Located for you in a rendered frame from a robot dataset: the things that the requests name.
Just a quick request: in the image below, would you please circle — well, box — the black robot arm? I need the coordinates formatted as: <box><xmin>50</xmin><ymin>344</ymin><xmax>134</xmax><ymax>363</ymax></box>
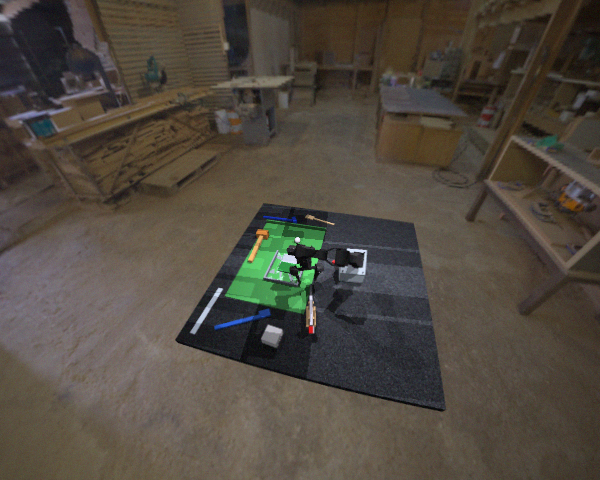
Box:
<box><xmin>287</xmin><ymin>244</ymin><xmax>364</xmax><ymax>269</ymax></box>

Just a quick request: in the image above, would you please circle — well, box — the white flat bar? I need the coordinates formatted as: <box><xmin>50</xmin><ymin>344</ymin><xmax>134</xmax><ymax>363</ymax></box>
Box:
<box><xmin>190</xmin><ymin>288</ymin><xmax>223</xmax><ymax>334</ymax></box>

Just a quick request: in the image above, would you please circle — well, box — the orange mallet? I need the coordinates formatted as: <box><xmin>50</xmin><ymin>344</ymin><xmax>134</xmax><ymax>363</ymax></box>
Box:
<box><xmin>248</xmin><ymin>229</ymin><xmax>269</xmax><ymax>263</ymax></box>

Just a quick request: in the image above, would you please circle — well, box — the green putting mat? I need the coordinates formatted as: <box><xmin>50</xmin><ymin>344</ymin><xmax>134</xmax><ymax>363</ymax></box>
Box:
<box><xmin>225</xmin><ymin>223</ymin><xmax>325</xmax><ymax>314</ymax></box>

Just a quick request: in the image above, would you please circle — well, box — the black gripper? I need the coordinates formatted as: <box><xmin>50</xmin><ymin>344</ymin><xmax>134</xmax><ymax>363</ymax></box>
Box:
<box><xmin>289</xmin><ymin>258</ymin><xmax>324</xmax><ymax>284</ymax></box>

